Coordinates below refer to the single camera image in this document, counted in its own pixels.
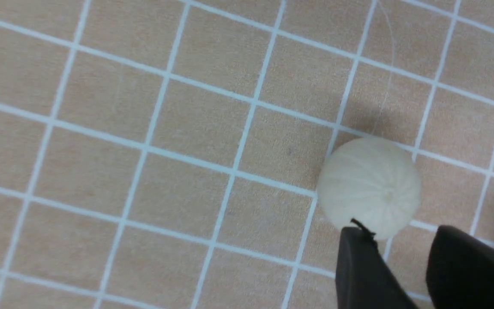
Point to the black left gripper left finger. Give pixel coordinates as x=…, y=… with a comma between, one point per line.
x=362, y=278

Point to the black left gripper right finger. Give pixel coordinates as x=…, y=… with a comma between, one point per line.
x=460, y=271

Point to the white bun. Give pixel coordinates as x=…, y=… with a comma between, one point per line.
x=373, y=181

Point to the checkered beige tablecloth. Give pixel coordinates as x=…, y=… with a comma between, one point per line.
x=164, y=154

